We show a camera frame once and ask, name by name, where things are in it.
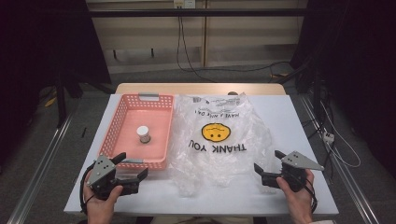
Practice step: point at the yellow floor tape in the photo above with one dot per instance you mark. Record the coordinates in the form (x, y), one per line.
(50, 101)

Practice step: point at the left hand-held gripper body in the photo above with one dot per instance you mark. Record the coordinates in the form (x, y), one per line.
(101, 171)

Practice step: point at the black stand leg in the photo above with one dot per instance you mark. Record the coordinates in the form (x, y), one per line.
(291, 75)

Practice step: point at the white power strip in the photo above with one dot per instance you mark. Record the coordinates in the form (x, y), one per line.
(329, 137)

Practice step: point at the pink perforated plastic basket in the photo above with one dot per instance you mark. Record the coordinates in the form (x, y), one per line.
(146, 146)

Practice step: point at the metal floor rail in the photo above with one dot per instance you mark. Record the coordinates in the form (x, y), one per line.
(345, 168)
(37, 171)

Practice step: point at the person's right hand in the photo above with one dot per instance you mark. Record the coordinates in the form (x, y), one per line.
(297, 199)

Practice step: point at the small dark round object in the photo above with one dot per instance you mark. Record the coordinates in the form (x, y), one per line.
(233, 93)

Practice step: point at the dark curtain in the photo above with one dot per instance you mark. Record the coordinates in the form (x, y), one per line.
(358, 62)
(46, 37)

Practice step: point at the black horizontal bar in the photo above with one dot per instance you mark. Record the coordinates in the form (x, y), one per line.
(199, 12)

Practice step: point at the clear plastic bag yellow face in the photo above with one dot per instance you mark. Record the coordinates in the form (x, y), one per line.
(218, 168)

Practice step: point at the small white cup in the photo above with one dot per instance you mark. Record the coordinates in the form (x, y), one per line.
(143, 132)

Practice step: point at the white wall socket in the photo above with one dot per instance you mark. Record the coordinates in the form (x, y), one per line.
(184, 3)

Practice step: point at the person's left hand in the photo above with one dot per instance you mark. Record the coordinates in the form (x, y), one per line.
(99, 205)

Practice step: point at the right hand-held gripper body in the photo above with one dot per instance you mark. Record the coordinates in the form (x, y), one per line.
(294, 174)

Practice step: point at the black upright stand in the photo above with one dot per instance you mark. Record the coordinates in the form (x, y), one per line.
(61, 102)

